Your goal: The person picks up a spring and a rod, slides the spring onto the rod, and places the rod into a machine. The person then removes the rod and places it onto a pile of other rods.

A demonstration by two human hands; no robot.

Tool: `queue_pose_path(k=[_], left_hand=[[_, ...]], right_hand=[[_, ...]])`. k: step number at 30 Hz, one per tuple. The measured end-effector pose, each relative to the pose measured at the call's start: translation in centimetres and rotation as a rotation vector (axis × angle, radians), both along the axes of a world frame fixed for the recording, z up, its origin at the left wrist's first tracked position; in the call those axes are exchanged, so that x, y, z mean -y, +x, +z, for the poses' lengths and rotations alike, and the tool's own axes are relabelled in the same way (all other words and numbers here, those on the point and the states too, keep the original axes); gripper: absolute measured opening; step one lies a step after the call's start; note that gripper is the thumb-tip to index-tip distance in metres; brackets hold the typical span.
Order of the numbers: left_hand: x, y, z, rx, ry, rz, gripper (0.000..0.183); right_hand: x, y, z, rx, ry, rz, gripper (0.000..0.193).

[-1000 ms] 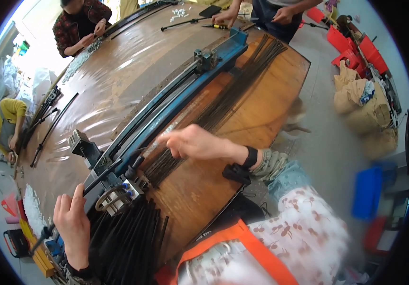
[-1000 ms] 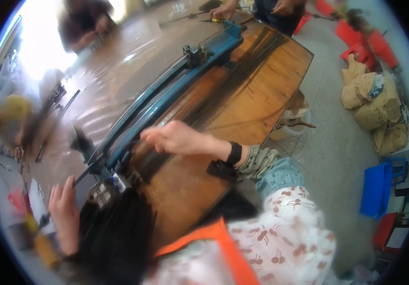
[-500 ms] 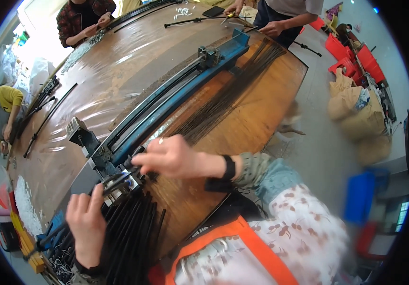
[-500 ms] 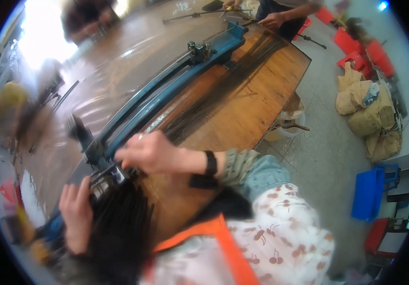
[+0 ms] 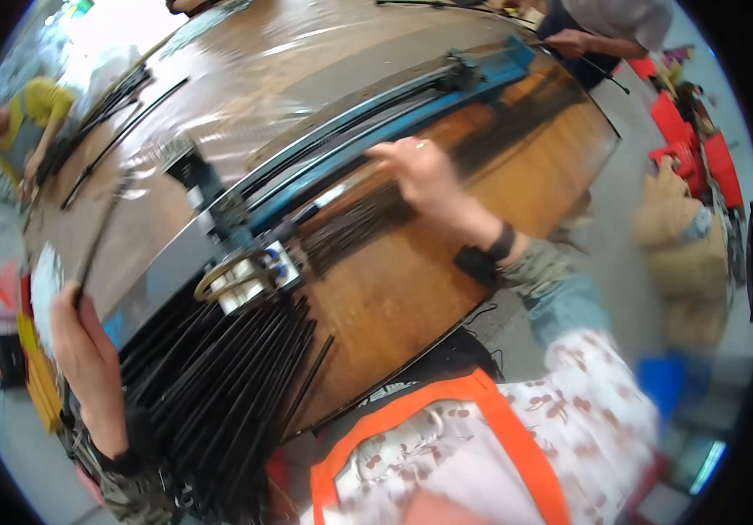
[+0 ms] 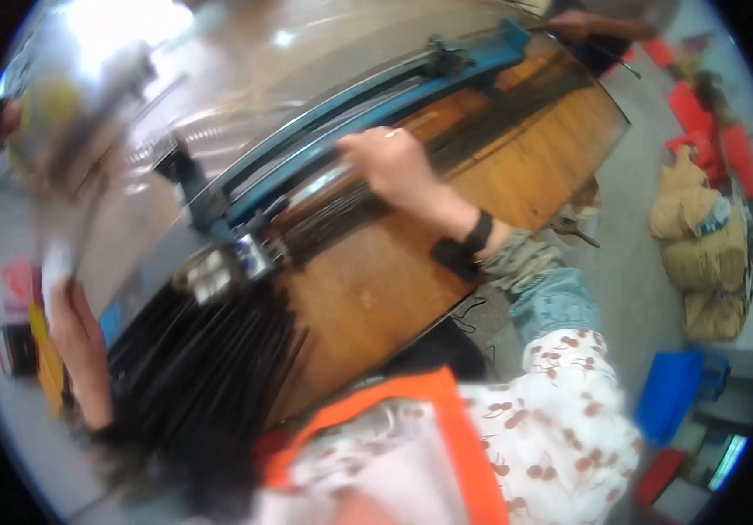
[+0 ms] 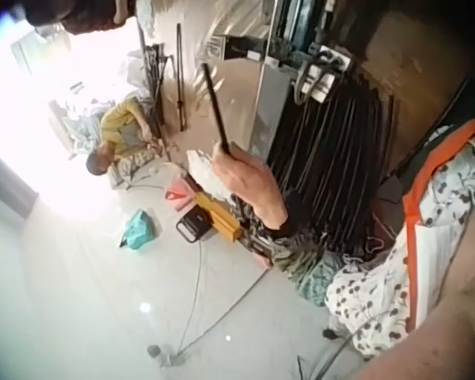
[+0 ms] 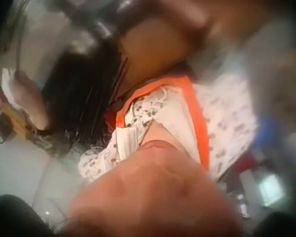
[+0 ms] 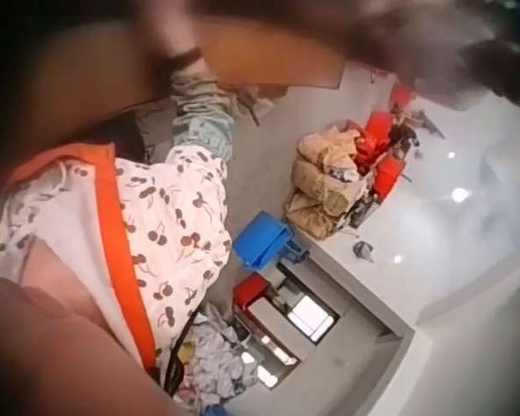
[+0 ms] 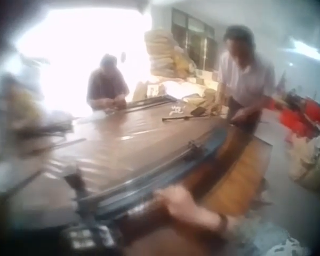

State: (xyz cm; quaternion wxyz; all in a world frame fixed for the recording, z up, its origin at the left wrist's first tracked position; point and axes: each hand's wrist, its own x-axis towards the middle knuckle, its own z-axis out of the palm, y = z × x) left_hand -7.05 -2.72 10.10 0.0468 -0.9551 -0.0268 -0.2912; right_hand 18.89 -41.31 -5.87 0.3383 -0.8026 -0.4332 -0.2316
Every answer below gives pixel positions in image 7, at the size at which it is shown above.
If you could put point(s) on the person's left fingers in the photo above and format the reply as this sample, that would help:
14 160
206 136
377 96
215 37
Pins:
222 160

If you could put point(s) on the long yellow box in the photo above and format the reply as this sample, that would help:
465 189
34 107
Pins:
219 217

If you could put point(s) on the grey metal cabinet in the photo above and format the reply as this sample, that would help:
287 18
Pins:
273 111

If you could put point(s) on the white power strip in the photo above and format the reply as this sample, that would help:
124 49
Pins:
320 75

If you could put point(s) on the heap of white cloth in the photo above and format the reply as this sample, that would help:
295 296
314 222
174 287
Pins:
83 122

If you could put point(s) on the cluttered metal shelf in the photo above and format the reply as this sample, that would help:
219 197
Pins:
269 27

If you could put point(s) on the pink folded sheet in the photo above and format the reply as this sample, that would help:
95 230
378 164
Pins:
180 194

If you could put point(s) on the small grey cap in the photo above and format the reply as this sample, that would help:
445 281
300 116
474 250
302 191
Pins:
154 350

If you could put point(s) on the black wrist band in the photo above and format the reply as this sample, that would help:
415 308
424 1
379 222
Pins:
281 229

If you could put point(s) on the brown cardboard box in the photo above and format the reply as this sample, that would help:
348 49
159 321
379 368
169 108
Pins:
415 79

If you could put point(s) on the person's left hand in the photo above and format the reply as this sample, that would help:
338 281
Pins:
253 186

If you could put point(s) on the thin black rod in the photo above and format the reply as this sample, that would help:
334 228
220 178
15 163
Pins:
215 111

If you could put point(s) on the bundle of black rods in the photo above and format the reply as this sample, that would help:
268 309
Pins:
328 158

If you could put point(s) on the black tripod stands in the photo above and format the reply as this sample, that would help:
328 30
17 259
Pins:
156 87

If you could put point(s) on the teal plastic bag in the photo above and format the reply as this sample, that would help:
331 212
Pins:
139 230

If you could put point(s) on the white crumpled cloth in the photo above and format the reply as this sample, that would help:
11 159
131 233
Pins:
206 174

